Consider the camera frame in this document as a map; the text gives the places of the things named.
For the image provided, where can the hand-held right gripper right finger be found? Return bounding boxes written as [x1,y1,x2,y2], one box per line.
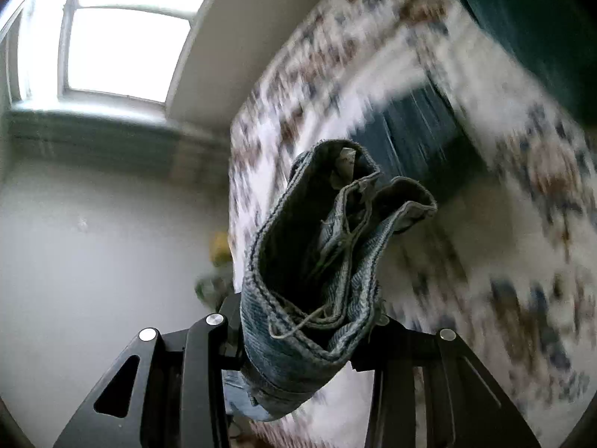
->
[347,299,542,448]

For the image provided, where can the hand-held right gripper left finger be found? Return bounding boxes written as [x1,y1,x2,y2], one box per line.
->
[53,292,243,448]

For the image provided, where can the blue denim pants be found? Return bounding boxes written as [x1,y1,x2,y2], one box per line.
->
[223,139,438,423]

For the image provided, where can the yellow object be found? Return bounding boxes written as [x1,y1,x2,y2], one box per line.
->
[209,231,234,266]

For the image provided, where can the floral printed bedsheet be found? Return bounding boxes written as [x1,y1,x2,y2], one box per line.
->
[227,0,597,448]

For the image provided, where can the dark teal cloth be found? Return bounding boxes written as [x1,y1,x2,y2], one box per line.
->
[361,86,488,206]

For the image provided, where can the window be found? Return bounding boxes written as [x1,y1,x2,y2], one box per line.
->
[0,0,234,103]

